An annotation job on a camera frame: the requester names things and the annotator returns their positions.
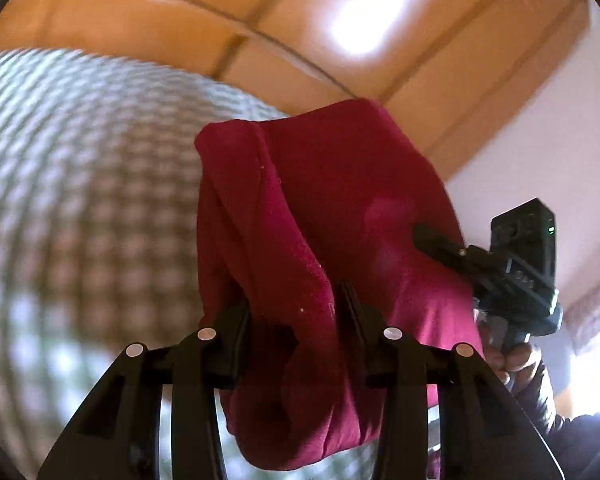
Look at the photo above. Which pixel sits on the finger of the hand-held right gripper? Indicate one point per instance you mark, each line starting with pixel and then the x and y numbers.
pixel 445 247

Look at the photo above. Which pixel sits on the person's right forearm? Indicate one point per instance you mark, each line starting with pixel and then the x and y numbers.
pixel 555 430

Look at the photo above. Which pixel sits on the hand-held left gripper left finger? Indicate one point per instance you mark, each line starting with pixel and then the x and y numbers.
pixel 232 340

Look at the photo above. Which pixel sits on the person's right hand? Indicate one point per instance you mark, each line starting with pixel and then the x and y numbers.
pixel 517 362

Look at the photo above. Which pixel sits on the wooden wardrobe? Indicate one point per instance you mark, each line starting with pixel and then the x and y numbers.
pixel 155 20

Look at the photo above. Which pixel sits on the green white checkered blanket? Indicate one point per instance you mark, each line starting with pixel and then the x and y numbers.
pixel 80 185

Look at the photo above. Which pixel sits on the crimson long-sleeve shirt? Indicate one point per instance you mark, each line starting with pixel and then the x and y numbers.
pixel 305 200

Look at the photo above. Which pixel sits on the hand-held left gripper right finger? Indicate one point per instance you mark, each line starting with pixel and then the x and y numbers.
pixel 365 340

